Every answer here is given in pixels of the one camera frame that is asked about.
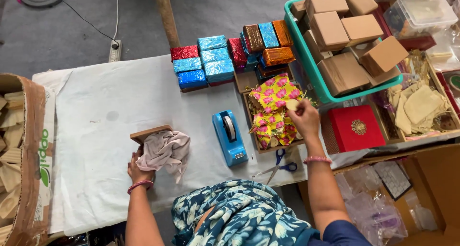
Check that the blue floral scarf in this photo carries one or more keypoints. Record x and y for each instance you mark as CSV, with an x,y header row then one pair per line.
x,y
244,213

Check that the wooden post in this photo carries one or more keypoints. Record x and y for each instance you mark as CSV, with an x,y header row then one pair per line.
x,y
166,16

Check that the wooden tray with beige pouches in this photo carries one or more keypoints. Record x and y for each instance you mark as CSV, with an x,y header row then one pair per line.
x,y
444,84

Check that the dark blue sleeve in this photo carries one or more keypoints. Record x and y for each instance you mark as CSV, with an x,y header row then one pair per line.
x,y
341,236

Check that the cardboard carton of plastic bags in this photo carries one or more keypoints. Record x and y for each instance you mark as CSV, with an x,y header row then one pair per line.
x,y
431,167

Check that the stack of foil-wrapped boxes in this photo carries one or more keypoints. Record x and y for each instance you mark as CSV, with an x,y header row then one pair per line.
x,y
215,64

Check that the person's left fingers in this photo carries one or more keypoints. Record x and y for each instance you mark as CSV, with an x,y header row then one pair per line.
x,y
138,153

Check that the pile of beige cloth pouches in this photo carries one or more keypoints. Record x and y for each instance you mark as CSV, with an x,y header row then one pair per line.
x,y
420,106

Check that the person's left hand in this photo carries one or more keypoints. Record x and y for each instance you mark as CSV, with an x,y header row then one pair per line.
x,y
138,170

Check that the person's right hand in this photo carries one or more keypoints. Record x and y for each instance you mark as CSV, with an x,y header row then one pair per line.
x,y
308,122

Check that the clear plastic lidded container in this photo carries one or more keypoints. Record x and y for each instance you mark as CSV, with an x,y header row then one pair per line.
x,y
420,14

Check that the white table cover sheet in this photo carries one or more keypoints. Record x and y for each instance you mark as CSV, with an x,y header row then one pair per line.
x,y
107,102

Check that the teal plastic crate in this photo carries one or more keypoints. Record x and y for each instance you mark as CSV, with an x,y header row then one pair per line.
x,y
316,80

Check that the cardboard carton of wooden pieces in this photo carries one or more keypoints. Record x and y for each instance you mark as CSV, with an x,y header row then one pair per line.
x,y
32,138

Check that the round wooden disc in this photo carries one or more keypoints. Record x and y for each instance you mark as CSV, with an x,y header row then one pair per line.
x,y
274,141
292,104

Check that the red gift box gold ornament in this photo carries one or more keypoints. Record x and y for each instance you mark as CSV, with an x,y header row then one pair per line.
x,y
354,129

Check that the pile of plain brown boxes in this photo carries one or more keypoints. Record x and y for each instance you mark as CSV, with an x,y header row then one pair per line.
x,y
329,30

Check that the white power strip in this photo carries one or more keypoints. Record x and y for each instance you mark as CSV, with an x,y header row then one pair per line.
x,y
115,52

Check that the small wooden box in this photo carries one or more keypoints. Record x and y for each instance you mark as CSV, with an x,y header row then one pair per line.
x,y
149,133

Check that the pile of yellow floral pouches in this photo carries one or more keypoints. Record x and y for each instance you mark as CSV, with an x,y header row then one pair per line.
x,y
275,93

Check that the grey cloth rag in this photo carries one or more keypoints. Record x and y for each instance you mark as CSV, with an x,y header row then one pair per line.
x,y
167,150

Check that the wooden tray with floral pouches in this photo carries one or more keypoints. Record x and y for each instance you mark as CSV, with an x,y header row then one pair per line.
x,y
251,116

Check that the blue tape dispenser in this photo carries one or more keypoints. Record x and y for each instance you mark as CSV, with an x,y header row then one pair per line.
x,y
230,145

